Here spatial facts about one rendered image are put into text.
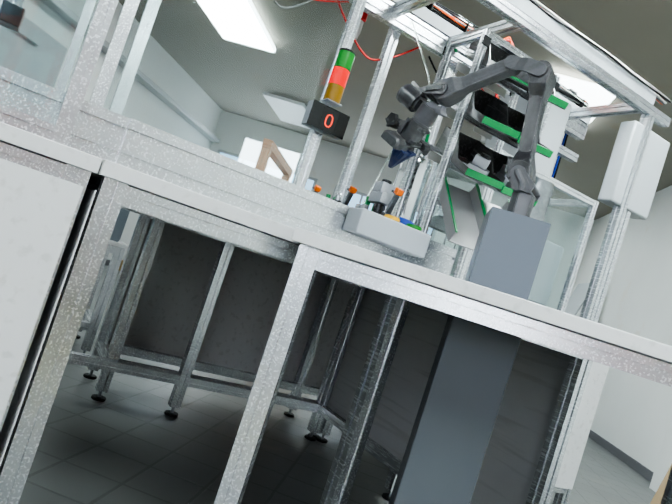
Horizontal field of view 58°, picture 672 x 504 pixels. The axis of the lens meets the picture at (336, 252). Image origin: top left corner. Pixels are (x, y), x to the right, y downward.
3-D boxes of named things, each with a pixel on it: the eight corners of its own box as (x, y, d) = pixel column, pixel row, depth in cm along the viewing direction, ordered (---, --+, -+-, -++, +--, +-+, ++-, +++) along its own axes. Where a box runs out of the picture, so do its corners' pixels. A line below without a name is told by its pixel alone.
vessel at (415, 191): (419, 224, 268) (445, 144, 270) (394, 214, 261) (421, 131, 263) (401, 222, 280) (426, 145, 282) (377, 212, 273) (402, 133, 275)
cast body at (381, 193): (391, 207, 170) (399, 183, 170) (379, 201, 167) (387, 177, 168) (375, 205, 177) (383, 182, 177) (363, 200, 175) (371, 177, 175)
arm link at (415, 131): (444, 132, 172) (429, 119, 175) (412, 123, 157) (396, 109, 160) (427, 155, 176) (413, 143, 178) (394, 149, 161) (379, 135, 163)
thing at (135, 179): (601, 350, 184) (604, 341, 184) (100, 174, 112) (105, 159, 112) (364, 279, 307) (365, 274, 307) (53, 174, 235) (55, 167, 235)
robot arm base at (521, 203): (532, 221, 144) (540, 197, 144) (505, 213, 145) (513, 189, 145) (526, 224, 151) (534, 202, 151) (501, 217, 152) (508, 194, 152)
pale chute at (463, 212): (484, 255, 177) (494, 245, 175) (447, 241, 173) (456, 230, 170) (469, 193, 197) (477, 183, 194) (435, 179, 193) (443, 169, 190)
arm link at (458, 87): (554, 86, 154) (543, 51, 157) (548, 72, 147) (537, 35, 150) (446, 128, 166) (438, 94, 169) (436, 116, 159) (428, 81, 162)
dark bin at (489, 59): (532, 89, 181) (546, 66, 179) (497, 72, 177) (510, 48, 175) (496, 71, 206) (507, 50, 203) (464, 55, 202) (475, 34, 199)
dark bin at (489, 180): (500, 190, 180) (513, 168, 177) (464, 175, 176) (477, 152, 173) (467, 160, 205) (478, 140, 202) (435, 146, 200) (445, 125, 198)
